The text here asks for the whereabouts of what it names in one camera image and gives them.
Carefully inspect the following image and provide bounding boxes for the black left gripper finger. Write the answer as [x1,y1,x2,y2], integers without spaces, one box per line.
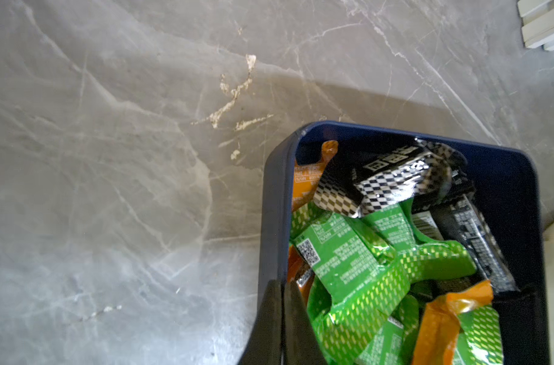
[238,280,327,365]

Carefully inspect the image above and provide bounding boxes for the green packet in box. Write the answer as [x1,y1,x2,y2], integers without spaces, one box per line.
[290,207,410,364]

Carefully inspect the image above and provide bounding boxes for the orange packet in box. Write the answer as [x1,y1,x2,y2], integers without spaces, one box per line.
[412,280,494,364]

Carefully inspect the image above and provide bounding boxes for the checkered black packet in box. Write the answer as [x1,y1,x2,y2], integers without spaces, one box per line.
[313,138,475,218]

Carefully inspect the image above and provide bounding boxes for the dark blue storage box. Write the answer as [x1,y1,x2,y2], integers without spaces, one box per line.
[258,121,551,364]

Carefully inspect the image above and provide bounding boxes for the white picket fence flower planter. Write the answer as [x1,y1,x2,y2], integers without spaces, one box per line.
[517,0,554,52]

